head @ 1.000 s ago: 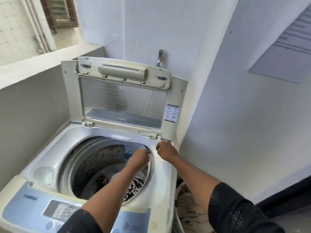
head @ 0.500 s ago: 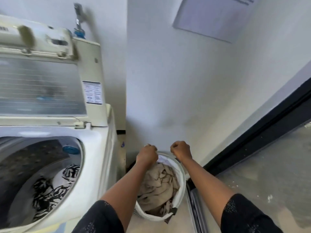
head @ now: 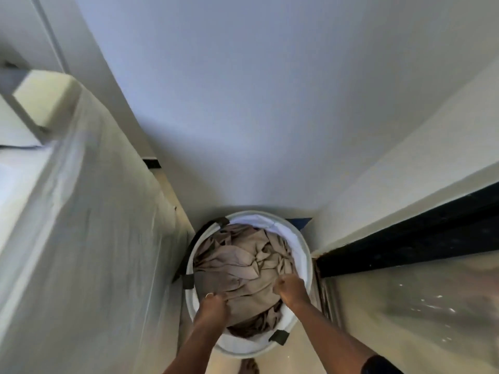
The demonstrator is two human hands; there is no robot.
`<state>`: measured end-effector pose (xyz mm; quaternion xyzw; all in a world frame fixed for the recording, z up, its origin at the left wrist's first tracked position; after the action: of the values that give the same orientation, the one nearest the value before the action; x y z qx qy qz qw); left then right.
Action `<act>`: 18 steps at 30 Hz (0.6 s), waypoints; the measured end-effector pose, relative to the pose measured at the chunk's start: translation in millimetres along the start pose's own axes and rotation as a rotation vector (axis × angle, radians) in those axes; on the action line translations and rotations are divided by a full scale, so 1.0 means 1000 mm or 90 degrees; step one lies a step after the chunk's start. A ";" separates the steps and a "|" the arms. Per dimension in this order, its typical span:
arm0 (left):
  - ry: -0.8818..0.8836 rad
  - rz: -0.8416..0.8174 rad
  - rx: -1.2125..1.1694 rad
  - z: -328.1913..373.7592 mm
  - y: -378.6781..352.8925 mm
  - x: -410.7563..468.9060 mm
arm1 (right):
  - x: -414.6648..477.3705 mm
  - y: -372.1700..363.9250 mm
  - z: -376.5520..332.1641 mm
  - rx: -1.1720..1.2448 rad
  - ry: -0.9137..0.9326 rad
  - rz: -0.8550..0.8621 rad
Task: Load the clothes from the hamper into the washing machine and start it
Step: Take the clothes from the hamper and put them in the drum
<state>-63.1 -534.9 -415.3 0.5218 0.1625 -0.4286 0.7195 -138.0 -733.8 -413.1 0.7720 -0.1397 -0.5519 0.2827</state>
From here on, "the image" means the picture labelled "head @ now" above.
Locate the person's right hand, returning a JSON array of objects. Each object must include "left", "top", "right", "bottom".
[{"left": 274, "top": 273, "right": 311, "bottom": 311}]

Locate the person's left hand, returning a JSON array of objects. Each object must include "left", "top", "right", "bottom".
[{"left": 193, "top": 292, "right": 231, "bottom": 331}]

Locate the beige clothes sheet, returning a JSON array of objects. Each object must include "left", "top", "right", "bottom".
[{"left": 193, "top": 223, "right": 299, "bottom": 339}]

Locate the white top-load washing machine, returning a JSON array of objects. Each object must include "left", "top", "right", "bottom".
[{"left": 0, "top": 70, "right": 195, "bottom": 374}]

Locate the person's right forearm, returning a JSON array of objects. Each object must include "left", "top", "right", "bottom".
[{"left": 290, "top": 301, "right": 377, "bottom": 374}]

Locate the person's left forearm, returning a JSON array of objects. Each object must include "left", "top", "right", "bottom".
[{"left": 163, "top": 323, "right": 225, "bottom": 374}]

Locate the round white laundry basket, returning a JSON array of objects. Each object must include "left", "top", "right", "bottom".
[{"left": 171, "top": 210, "right": 314, "bottom": 359}]

